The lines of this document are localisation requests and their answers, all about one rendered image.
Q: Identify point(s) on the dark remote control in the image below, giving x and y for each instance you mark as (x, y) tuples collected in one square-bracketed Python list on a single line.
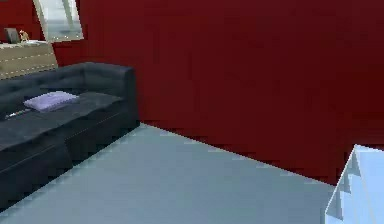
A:
[(16, 113)]

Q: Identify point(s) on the dark grey sofa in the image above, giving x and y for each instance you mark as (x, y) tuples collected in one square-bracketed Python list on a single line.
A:
[(96, 113)]

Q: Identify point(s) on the grey picture frame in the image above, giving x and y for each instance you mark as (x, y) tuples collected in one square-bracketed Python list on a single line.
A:
[(12, 35)]

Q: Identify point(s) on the small orange figurine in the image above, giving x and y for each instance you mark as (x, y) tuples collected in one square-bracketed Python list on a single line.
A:
[(24, 35)]

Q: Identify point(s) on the pale blue table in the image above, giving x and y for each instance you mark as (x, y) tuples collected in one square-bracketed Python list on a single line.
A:
[(360, 190)]

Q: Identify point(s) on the lavender pillow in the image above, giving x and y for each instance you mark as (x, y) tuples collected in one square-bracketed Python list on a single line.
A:
[(50, 100)]

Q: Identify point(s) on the tan wooden dresser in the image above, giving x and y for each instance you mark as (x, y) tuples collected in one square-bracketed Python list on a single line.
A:
[(26, 60)]

